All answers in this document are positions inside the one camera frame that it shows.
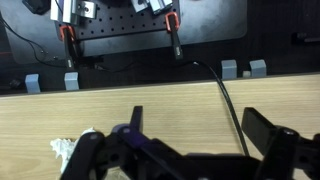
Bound grey base plate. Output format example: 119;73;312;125
0;0;248;65

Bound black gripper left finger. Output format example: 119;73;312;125
59;105;201;180

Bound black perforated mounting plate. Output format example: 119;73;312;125
54;0;181;42

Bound crumpled white tissue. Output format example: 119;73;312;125
49;126;98;175

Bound orange handled black clamp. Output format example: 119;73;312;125
59;24;82;72
164;11;185;61

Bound thick black cable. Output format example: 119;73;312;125
192;60;251;158

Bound thin black wire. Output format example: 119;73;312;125
0;15;68;68

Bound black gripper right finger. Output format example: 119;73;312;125
241;107;320;180

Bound grey table edge block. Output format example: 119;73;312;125
249;59;268;78
221;59;238;80
24;73;41;94
63;71;80;92

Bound aluminium profile bracket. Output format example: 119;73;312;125
131;0;174;16
49;0;98;26

